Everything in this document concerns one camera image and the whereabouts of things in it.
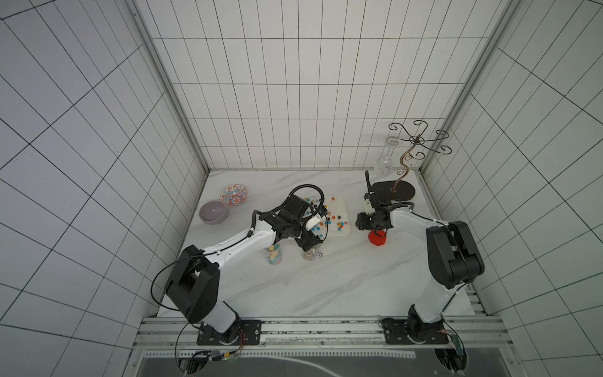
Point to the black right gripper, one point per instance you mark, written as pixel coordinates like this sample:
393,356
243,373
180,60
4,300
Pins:
363,221

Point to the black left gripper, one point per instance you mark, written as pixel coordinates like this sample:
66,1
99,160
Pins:
308,241

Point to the red jar lid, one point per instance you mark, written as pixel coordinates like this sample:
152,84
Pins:
378,237

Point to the jar of pastel candies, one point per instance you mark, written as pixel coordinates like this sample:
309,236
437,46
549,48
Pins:
274,254

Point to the jar of small dark candies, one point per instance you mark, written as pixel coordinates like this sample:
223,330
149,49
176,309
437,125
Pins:
312,254

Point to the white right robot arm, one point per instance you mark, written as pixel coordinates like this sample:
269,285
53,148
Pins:
452,255

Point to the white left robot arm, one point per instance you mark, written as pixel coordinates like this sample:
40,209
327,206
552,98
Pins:
193,285

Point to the copper wine glass rack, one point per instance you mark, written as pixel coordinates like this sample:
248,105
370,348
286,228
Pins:
405,165

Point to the white plastic tray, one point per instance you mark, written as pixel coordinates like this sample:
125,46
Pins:
337,219

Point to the clear hanging wine glass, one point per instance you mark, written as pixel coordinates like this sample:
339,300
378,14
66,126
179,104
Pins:
385,161

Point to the colourful patterned bowl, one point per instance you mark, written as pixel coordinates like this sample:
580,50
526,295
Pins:
234,195

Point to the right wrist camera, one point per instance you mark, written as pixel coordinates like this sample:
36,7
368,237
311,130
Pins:
368,207

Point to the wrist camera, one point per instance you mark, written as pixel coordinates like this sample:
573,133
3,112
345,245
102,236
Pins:
314,221
368,207

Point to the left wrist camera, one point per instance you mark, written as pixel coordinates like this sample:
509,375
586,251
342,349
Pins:
314,221

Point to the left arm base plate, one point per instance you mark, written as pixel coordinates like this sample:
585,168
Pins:
246,332

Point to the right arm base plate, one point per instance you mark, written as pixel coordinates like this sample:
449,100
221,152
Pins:
413,331

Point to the aluminium mounting rail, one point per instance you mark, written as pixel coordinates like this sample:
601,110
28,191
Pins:
321,333

